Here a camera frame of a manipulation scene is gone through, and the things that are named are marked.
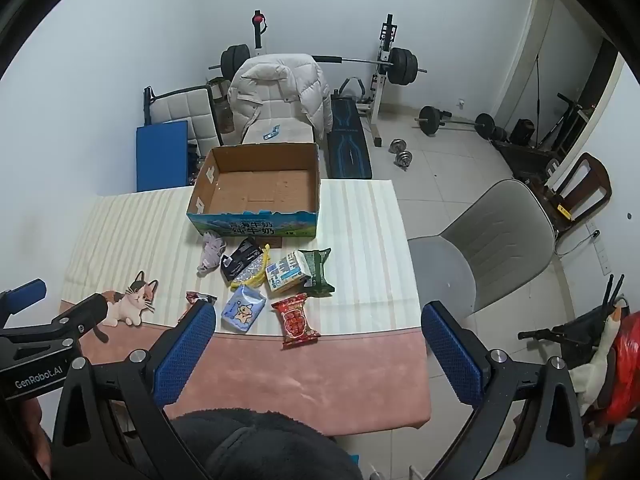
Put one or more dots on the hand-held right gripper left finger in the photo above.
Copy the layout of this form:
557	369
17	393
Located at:
185	355

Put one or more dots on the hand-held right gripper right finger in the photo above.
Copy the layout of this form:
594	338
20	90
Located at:
450	355

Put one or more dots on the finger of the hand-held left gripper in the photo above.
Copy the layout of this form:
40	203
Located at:
25	292
82	310

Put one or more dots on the cartoon print snack packet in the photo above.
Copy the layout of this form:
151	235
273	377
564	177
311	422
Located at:
194	297

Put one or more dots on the light blue snack packet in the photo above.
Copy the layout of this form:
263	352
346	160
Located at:
243	310

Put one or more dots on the black snack packet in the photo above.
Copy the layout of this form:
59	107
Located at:
240	259

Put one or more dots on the red snack packet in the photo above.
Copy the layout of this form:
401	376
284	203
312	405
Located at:
295	321

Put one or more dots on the white blue tissue pack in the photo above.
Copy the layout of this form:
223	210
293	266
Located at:
285	272

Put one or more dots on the green snack packet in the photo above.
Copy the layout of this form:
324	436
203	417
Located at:
319	267

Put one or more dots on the printed cardboard box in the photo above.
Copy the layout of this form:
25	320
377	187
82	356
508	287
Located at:
250	190

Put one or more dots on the person's left hand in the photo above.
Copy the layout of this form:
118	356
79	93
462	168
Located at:
37	432

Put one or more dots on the person's dark fleece clothing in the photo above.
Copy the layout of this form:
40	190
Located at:
260	447

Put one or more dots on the grey shell chair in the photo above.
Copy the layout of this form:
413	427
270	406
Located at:
490	240

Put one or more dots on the small brown card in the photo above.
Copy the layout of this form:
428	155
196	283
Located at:
276	243

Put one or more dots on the white goose plush toy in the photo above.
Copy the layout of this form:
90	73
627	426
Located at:
607	340

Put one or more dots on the blue flat board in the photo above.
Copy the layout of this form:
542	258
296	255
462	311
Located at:
162	157

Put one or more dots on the black router antennas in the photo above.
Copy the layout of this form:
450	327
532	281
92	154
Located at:
614	290

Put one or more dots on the red bag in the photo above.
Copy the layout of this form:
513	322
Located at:
627	360

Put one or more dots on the dark clutter pile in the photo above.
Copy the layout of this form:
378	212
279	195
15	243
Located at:
194	162

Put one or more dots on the chrome dumbbell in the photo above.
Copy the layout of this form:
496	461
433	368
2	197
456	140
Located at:
398	144
404	159

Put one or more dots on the dark wooden crate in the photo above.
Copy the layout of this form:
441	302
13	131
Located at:
525	157

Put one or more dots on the brown wooden chair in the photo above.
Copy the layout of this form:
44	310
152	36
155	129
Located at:
598	195

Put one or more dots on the white quilted chair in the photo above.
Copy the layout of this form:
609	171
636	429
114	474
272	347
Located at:
180	107

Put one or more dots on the black weight bench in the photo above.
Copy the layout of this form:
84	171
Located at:
350	150

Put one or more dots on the black speaker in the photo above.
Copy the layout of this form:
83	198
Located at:
522	131

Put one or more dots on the short barbell with black plates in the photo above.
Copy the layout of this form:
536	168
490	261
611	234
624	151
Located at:
432	120

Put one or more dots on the small blue packet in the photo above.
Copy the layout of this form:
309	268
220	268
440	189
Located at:
271	134

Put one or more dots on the brown transparent container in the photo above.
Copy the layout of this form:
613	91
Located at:
221	107

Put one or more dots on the beige padded chair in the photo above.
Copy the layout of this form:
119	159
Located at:
292	132

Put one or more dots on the black kick scooter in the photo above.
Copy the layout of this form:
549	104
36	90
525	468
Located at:
562	120

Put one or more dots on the white barbell rack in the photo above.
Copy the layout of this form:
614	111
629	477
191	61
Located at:
382	85

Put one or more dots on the black pole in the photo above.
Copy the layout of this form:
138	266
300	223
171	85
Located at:
537	87

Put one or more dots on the white puffer jacket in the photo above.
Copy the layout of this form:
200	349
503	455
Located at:
280	85

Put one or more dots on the long barbell with black plates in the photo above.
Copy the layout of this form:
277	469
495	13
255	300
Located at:
402	65

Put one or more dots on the white wall outlet panel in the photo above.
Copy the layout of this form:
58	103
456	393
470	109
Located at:
603	261

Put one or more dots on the cream door frame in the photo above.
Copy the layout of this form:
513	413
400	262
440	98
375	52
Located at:
525	45

